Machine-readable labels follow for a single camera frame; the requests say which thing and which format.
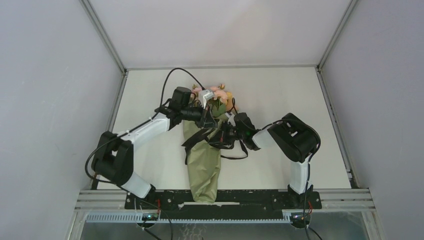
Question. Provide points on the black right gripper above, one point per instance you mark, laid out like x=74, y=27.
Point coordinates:
x=224, y=135

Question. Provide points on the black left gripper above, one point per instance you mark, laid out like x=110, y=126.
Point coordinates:
x=206, y=119

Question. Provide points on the pink fake flower stem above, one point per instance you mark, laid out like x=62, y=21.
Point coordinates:
x=196, y=89
x=222, y=98

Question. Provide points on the orange green wrapping paper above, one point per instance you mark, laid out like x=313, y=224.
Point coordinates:
x=203, y=161

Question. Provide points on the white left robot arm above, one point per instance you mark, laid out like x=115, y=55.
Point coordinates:
x=114, y=156

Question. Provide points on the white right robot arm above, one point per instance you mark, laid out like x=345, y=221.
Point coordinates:
x=297, y=140

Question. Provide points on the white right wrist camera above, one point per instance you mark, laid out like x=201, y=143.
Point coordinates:
x=230, y=118

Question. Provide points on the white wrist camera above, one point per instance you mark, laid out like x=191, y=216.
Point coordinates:
x=204, y=96
x=230, y=118

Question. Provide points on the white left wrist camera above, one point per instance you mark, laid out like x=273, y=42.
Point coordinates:
x=204, y=96

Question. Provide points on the black mounting base rail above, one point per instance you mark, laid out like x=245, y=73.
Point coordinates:
x=243, y=205

